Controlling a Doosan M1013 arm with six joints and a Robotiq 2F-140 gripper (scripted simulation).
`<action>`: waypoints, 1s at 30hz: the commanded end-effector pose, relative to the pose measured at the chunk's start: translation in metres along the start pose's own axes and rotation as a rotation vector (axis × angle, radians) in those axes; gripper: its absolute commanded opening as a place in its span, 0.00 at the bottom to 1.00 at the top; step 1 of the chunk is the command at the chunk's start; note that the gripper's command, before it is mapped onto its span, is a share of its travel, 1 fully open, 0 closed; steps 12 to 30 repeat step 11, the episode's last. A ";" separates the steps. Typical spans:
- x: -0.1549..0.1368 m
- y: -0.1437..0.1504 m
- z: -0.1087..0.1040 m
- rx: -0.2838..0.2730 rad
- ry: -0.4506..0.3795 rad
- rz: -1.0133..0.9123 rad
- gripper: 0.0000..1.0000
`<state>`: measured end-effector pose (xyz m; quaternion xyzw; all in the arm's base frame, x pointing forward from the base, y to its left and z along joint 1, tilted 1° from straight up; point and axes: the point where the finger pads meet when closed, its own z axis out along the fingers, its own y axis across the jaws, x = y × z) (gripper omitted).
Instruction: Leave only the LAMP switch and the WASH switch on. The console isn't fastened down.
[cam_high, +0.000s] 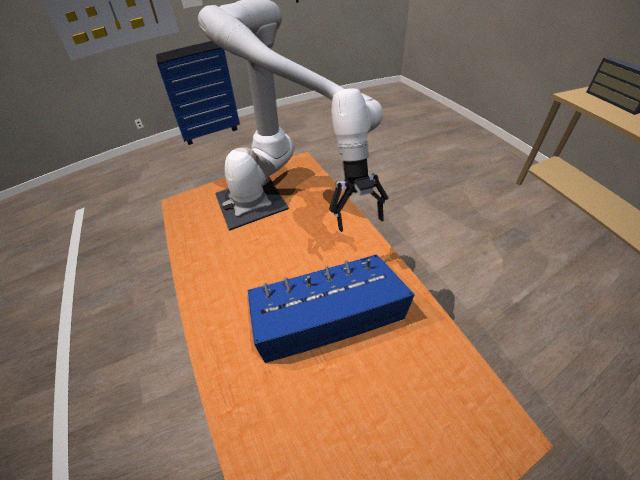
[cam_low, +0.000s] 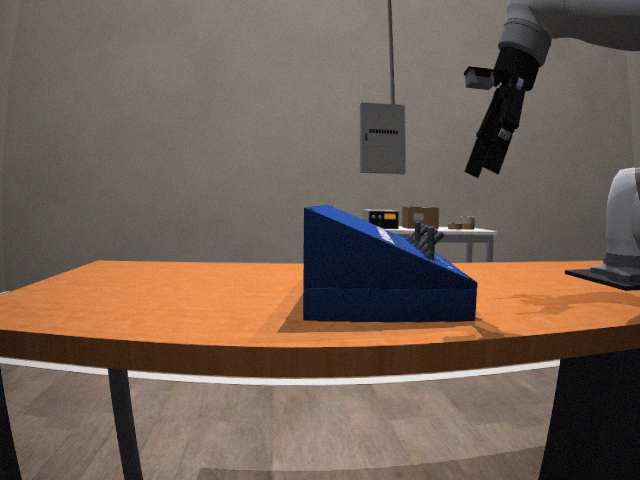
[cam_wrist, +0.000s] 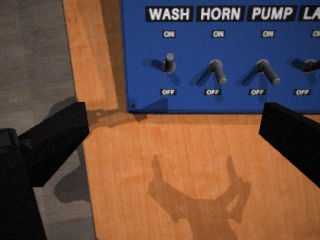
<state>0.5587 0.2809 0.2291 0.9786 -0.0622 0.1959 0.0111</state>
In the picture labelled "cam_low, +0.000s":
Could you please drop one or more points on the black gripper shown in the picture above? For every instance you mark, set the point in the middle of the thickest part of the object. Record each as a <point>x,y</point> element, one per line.
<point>518,69</point>

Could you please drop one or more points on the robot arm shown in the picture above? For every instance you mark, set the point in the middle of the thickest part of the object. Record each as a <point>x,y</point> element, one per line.
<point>530,26</point>

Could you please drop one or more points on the blue switch panel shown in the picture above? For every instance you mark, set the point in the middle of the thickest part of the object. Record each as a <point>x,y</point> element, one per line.
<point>351,273</point>

